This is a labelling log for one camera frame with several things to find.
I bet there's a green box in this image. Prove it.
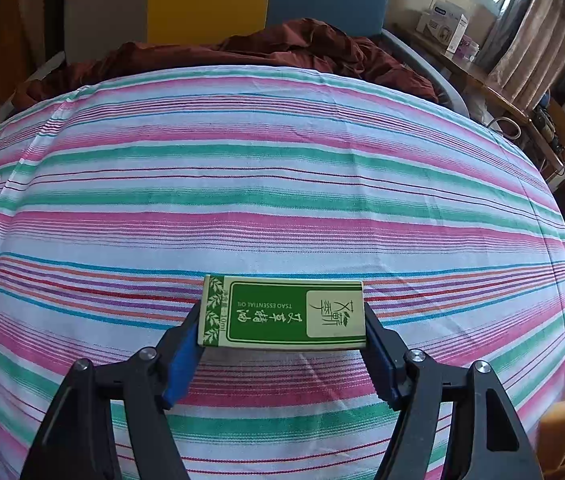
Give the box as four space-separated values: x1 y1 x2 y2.
196 273 369 351

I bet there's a grey yellow blue armchair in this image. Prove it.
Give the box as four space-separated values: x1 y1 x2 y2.
0 0 469 127

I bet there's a white cable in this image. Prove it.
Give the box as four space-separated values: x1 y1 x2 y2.
484 115 522 142

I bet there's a dark wooden post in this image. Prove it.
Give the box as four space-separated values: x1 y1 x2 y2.
44 0 82 62

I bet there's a striped bed sheet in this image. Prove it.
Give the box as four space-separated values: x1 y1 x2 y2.
0 62 565 480

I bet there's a wooden desk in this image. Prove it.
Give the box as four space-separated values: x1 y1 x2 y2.
403 27 564 172

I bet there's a maroon blanket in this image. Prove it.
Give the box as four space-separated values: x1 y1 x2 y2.
25 17 439 107

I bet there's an orange sponge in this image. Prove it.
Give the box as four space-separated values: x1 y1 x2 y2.
535 399 565 467

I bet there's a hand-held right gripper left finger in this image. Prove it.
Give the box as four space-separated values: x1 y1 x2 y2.
20 302 204 480

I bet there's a small pink tub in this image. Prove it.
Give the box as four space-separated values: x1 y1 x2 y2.
457 37 482 62

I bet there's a pink patterned curtain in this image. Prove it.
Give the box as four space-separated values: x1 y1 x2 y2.
483 0 565 112

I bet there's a white cardboard box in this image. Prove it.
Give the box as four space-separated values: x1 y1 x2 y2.
415 0 470 54

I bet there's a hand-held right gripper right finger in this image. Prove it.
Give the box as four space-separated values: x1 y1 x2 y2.
363 304 544 480

